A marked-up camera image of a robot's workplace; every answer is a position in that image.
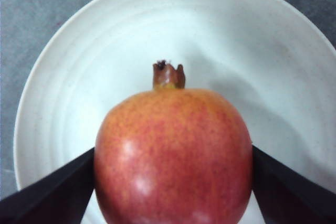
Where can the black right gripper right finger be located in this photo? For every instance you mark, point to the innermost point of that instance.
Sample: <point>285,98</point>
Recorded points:
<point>285,196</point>

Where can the red pomegranate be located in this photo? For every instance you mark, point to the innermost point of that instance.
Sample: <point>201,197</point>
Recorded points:
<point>172,155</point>

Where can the white plate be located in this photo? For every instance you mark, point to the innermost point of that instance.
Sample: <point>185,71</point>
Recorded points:
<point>267,56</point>

